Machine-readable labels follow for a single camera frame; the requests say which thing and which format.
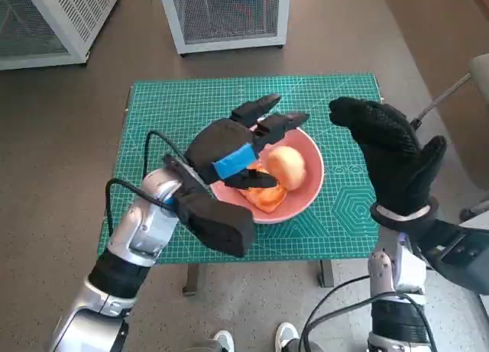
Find wide white mesh cabinet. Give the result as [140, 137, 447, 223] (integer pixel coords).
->
[0, 0, 120, 70]

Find black table leg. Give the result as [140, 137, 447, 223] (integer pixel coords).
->
[316, 259, 335, 288]
[182, 263, 199, 296]

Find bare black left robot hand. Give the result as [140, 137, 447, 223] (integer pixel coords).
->
[183, 93, 309, 189]

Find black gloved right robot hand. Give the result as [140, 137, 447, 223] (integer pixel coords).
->
[328, 96, 448, 218]

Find beige chair with metal legs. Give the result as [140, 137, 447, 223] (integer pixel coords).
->
[410, 53, 489, 224]

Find long braided bread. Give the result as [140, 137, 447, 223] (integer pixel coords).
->
[238, 163, 287, 215]

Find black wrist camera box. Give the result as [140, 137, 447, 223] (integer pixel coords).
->
[162, 154, 256, 258]
[414, 214, 489, 292]

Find narrow white mesh cabinet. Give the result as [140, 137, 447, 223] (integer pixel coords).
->
[157, 0, 287, 55]

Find round scored bread bun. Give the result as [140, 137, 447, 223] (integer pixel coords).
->
[266, 145, 308, 191]

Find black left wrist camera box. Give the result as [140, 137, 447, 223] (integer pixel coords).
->
[162, 154, 256, 258]

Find pink bowl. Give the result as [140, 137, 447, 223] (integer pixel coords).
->
[208, 128, 325, 224]

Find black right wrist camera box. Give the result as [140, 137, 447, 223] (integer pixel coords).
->
[414, 214, 489, 292]

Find green cutting mat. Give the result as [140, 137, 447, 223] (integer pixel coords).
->
[99, 73, 383, 265]

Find white shoe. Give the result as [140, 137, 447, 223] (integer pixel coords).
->
[274, 321, 299, 352]
[212, 328, 236, 352]

